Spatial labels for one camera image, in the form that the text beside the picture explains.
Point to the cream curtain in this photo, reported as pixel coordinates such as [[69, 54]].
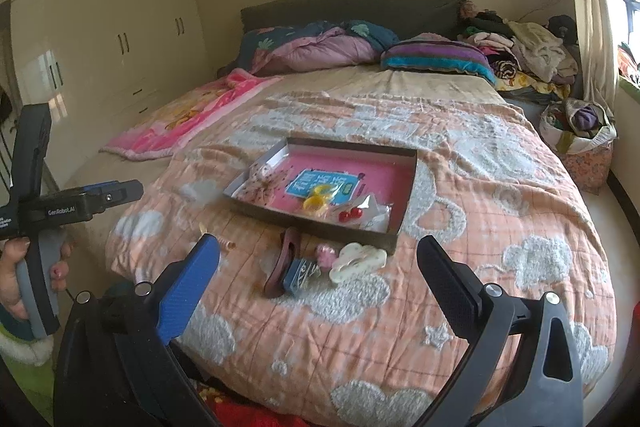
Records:
[[587, 1]]

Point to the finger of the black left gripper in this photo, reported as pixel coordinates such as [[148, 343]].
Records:
[[128, 191]]

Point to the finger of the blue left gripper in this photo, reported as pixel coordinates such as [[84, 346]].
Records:
[[101, 188]]

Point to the shallow brown cardboard box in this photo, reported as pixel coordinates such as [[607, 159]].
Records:
[[324, 230]]

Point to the red cherry earrings bag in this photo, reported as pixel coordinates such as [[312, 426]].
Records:
[[363, 213]]

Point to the orange cloud pattern quilt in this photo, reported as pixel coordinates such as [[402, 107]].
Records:
[[318, 308]]

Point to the blue rectangular hair clip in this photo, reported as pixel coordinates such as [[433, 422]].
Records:
[[300, 272]]

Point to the cream cloud claw clip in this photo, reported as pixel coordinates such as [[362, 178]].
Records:
[[356, 260]]

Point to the yellow rings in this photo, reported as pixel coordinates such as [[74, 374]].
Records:
[[317, 199]]

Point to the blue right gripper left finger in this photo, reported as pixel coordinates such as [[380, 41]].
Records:
[[181, 286]]

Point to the pink fluffy hair clip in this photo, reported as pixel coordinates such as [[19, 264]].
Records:
[[325, 256]]

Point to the person's left hand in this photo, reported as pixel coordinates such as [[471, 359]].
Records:
[[13, 252]]

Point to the dark green headboard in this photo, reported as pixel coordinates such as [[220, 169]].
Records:
[[406, 18]]

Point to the pink cartoon blanket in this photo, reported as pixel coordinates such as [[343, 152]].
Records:
[[174, 125]]

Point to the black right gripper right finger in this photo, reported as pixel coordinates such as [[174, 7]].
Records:
[[454, 286]]

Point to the pink and navy duvet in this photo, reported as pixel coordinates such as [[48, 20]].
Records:
[[317, 45]]

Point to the floral fabric basket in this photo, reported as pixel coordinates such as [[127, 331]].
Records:
[[582, 136]]

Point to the red patterned cloth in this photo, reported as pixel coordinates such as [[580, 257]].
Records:
[[232, 412]]

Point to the cream built-in wardrobe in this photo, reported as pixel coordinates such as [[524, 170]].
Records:
[[102, 66]]

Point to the purple teal striped pillow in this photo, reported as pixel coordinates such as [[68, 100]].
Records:
[[434, 53]]

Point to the beige spiral hair clip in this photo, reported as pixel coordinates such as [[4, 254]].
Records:
[[208, 243]]

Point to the mauve banana hair clip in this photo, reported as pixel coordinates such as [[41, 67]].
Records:
[[290, 250]]

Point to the pile of clothes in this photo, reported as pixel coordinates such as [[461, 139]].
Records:
[[531, 62]]

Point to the polka dot fabric bow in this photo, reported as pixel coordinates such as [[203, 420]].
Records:
[[262, 184]]

